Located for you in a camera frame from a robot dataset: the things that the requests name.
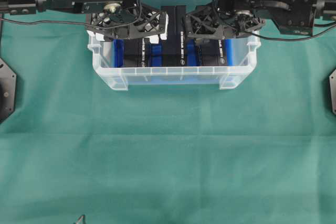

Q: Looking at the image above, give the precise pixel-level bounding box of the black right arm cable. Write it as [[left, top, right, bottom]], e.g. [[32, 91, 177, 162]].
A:
[[251, 23, 336, 41]]

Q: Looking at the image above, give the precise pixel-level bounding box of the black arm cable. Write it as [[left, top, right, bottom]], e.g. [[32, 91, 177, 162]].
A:
[[0, 18, 89, 27], [251, 23, 336, 41]]

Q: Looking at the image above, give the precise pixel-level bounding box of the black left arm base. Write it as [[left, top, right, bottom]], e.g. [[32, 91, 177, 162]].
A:
[[0, 59, 17, 123]]

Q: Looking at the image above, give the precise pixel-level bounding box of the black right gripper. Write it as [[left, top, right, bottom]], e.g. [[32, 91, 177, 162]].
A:
[[183, 6, 266, 46]]

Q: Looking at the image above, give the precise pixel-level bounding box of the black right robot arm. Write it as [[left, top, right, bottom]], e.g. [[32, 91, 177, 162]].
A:
[[183, 0, 335, 43]]

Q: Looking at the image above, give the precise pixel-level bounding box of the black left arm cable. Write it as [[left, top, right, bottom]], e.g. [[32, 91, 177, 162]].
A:
[[0, 18, 89, 27]]

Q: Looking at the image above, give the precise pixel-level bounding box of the black RealSense box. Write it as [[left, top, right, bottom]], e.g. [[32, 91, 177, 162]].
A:
[[122, 38, 150, 68], [198, 40, 227, 67], [161, 5, 187, 67]]

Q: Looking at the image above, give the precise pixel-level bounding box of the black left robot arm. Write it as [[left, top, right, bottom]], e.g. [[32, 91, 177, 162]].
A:
[[1, 0, 169, 44]]

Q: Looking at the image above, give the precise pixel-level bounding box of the green table cloth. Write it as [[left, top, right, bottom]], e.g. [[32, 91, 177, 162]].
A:
[[1, 12, 335, 223]]

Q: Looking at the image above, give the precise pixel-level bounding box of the clear plastic storage case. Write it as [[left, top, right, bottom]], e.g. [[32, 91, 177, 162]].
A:
[[88, 0, 261, 91]]

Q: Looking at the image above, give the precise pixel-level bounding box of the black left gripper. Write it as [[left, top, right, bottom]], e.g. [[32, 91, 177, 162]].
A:
[[86, 4, 168, 44]]

